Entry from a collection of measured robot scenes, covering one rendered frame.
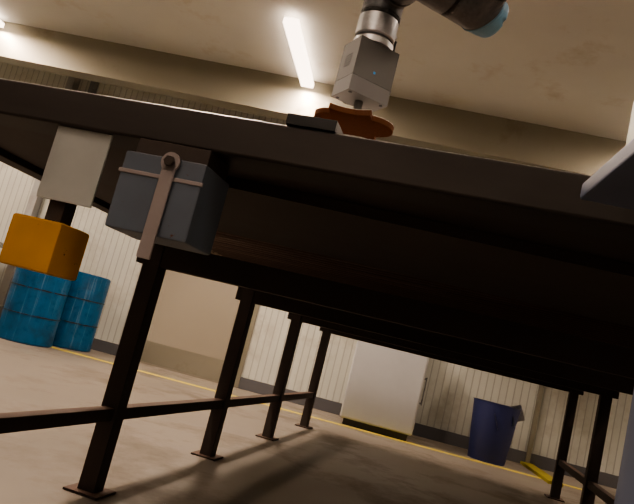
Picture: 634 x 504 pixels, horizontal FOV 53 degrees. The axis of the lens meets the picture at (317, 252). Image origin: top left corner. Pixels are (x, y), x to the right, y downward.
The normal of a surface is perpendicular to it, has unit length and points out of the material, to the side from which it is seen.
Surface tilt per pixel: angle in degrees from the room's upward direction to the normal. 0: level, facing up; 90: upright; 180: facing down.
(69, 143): 90
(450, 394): 90
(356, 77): 90
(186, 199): 90
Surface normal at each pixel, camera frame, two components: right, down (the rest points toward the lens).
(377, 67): 0.47, -0.01
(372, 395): -0.15, -0.18
